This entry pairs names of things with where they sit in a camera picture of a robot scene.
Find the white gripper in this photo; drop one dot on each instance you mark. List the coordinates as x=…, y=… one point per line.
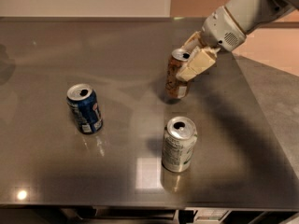
x=221, y=30

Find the orange soda can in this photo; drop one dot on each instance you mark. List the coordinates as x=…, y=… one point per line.
x=176, y=89

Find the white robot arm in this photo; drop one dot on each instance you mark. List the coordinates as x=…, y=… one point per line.
x=250, y=14

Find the white green 7up can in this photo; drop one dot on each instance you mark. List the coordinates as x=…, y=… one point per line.
x=180, y=137

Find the blue Pepsi can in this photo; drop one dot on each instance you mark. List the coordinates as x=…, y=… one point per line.
x=82, y=101

